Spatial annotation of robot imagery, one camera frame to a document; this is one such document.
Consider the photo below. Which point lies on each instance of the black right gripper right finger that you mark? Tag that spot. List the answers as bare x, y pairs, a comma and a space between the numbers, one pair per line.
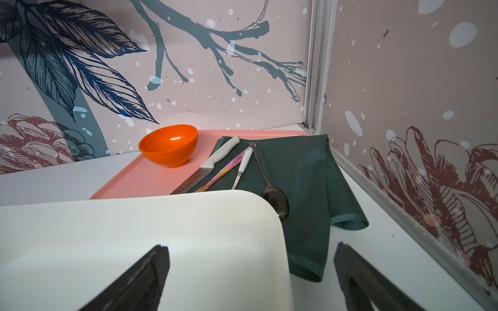
364, 287

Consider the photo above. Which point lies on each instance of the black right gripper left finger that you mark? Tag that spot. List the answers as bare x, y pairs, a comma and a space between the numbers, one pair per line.
140, 287

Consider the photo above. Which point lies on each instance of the white plastic storage box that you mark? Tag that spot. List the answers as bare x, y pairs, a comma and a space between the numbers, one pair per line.
226, 251

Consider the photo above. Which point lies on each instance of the pink plastic tray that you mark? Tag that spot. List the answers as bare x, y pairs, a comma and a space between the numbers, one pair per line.
143, 178

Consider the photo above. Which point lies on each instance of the metal spoon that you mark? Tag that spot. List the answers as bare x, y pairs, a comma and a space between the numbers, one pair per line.
271, 193

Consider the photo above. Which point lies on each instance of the colourful patterned knife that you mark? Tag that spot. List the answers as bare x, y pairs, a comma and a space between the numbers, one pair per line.
234, 162

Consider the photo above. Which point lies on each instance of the orange plastic bowl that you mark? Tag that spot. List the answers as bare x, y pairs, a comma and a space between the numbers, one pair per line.
171, 146

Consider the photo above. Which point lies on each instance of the white handled kitchen knife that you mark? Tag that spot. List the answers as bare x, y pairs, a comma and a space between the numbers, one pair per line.
207, 166

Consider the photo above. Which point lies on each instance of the small white handled utensil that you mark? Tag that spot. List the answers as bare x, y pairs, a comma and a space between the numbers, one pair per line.
243, 165

